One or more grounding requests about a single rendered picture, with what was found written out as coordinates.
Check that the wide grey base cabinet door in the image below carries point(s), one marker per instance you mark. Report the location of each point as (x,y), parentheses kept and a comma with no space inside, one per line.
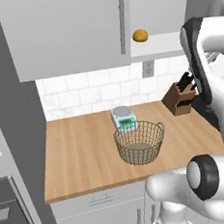
(102,223)

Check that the grey wall power outlet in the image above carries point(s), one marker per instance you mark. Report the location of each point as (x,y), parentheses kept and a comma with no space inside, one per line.
(148,68)

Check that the grey wall cabinet door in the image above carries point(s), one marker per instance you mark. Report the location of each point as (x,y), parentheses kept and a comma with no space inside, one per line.
(67,31)

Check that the grey built-in oven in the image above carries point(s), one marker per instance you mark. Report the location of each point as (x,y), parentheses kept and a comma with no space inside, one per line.
(8,211)

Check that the grey drawer front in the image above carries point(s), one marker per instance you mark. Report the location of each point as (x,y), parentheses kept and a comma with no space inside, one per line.
(125,196)

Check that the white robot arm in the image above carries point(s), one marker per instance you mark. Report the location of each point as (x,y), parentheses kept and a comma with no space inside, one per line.
(220,113)

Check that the narrow grey base cabinet door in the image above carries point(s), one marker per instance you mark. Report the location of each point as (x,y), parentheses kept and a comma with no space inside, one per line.
(150,217)

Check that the grey tall cabinet column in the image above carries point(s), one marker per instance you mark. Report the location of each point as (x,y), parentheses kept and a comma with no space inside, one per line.
(13,104)

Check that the golden brown bread roll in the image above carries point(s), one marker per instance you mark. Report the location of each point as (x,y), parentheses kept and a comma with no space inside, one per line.
(140,35)

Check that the brown wooden knife block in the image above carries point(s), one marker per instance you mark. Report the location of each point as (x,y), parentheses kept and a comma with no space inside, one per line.
(177,98)

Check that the white open wall cabinet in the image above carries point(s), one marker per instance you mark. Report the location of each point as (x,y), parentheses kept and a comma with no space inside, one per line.
(159,9)

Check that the white kitchen scale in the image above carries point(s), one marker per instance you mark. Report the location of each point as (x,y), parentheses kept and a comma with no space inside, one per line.
(123,116)

